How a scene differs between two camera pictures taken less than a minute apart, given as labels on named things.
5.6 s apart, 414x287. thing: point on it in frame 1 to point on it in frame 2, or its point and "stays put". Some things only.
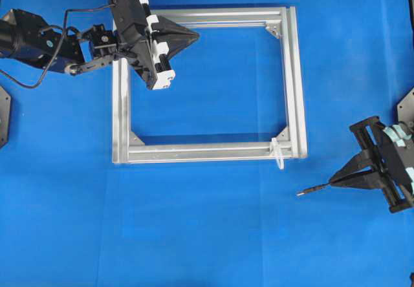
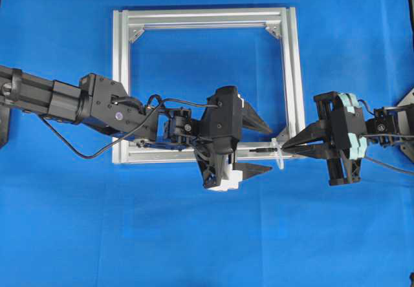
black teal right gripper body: [389, 152] to [346, 114]
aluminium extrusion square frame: [125, 152] stays put
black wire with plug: [312, 188] to [275, 149]
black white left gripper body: [137, 28] to [218, 138]
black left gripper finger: [173, 29] to [248, 118]
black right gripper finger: [372, 180] to [322, 150]
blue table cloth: [71, 217] stays put
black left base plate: [5, 117] stays put
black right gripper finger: [362, 161] to [316, 132]
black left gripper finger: [175, 46] to [250, 169]
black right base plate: [405, 108] stays put
